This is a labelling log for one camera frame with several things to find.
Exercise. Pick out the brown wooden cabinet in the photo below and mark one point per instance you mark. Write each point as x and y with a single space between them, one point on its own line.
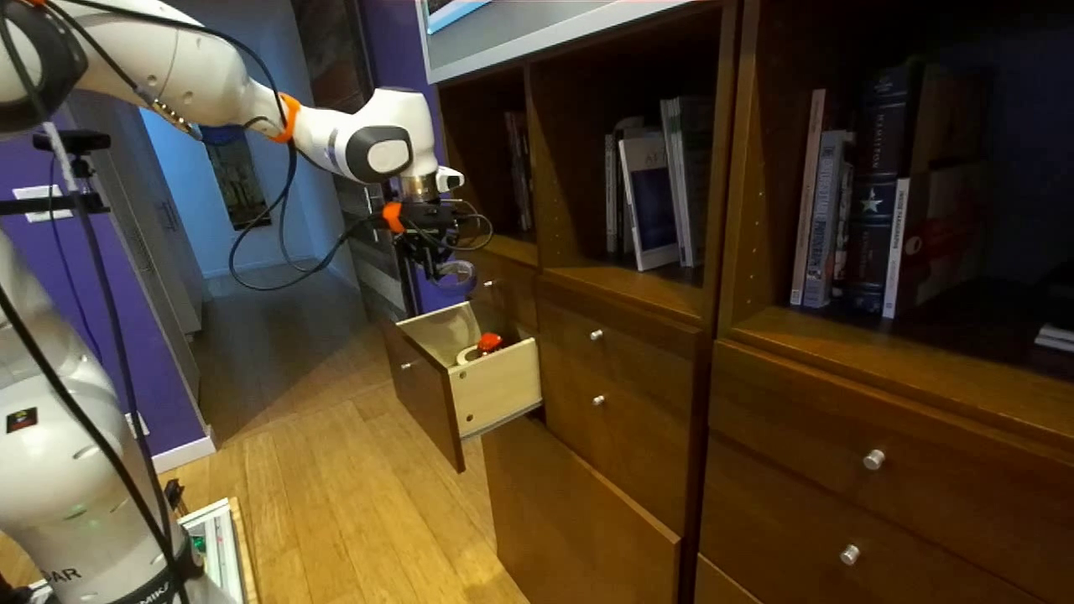
725 428

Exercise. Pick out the white floor vent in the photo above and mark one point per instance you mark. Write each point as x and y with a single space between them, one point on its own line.
221 540

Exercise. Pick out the red black tape dispenser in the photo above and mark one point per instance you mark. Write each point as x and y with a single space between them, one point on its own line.
481 347

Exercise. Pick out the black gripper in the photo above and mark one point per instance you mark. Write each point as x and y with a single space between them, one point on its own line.
435 224

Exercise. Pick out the dark blue star book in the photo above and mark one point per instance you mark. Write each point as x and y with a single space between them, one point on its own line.
885 143

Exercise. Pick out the open wooden drawer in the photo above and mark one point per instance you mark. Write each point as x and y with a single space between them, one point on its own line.
459 402

